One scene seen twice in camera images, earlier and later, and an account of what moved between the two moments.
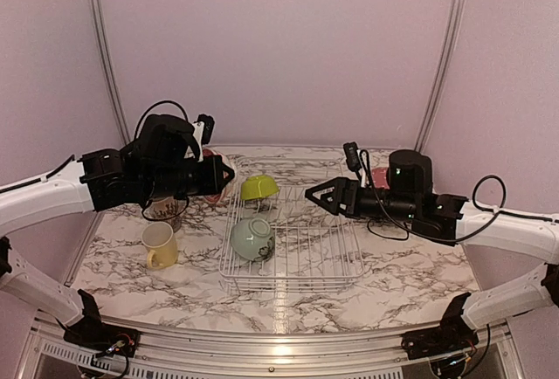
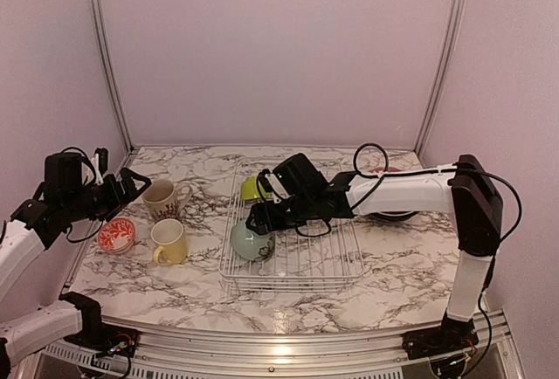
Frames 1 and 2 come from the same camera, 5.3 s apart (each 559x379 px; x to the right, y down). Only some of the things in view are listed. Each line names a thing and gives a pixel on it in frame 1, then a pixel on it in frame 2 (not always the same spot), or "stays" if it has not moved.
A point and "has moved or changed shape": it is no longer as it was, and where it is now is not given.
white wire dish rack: x=314 y=251 stays
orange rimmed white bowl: x=216 y=197 → x=116 y=236
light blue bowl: x=252 y=238 stays
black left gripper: x=213 y=182 → x=117 y=199
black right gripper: x=353 y=188 → x=257 y=211
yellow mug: x=158 y=237 has moved or changed shape
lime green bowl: x=258 y=186 stays
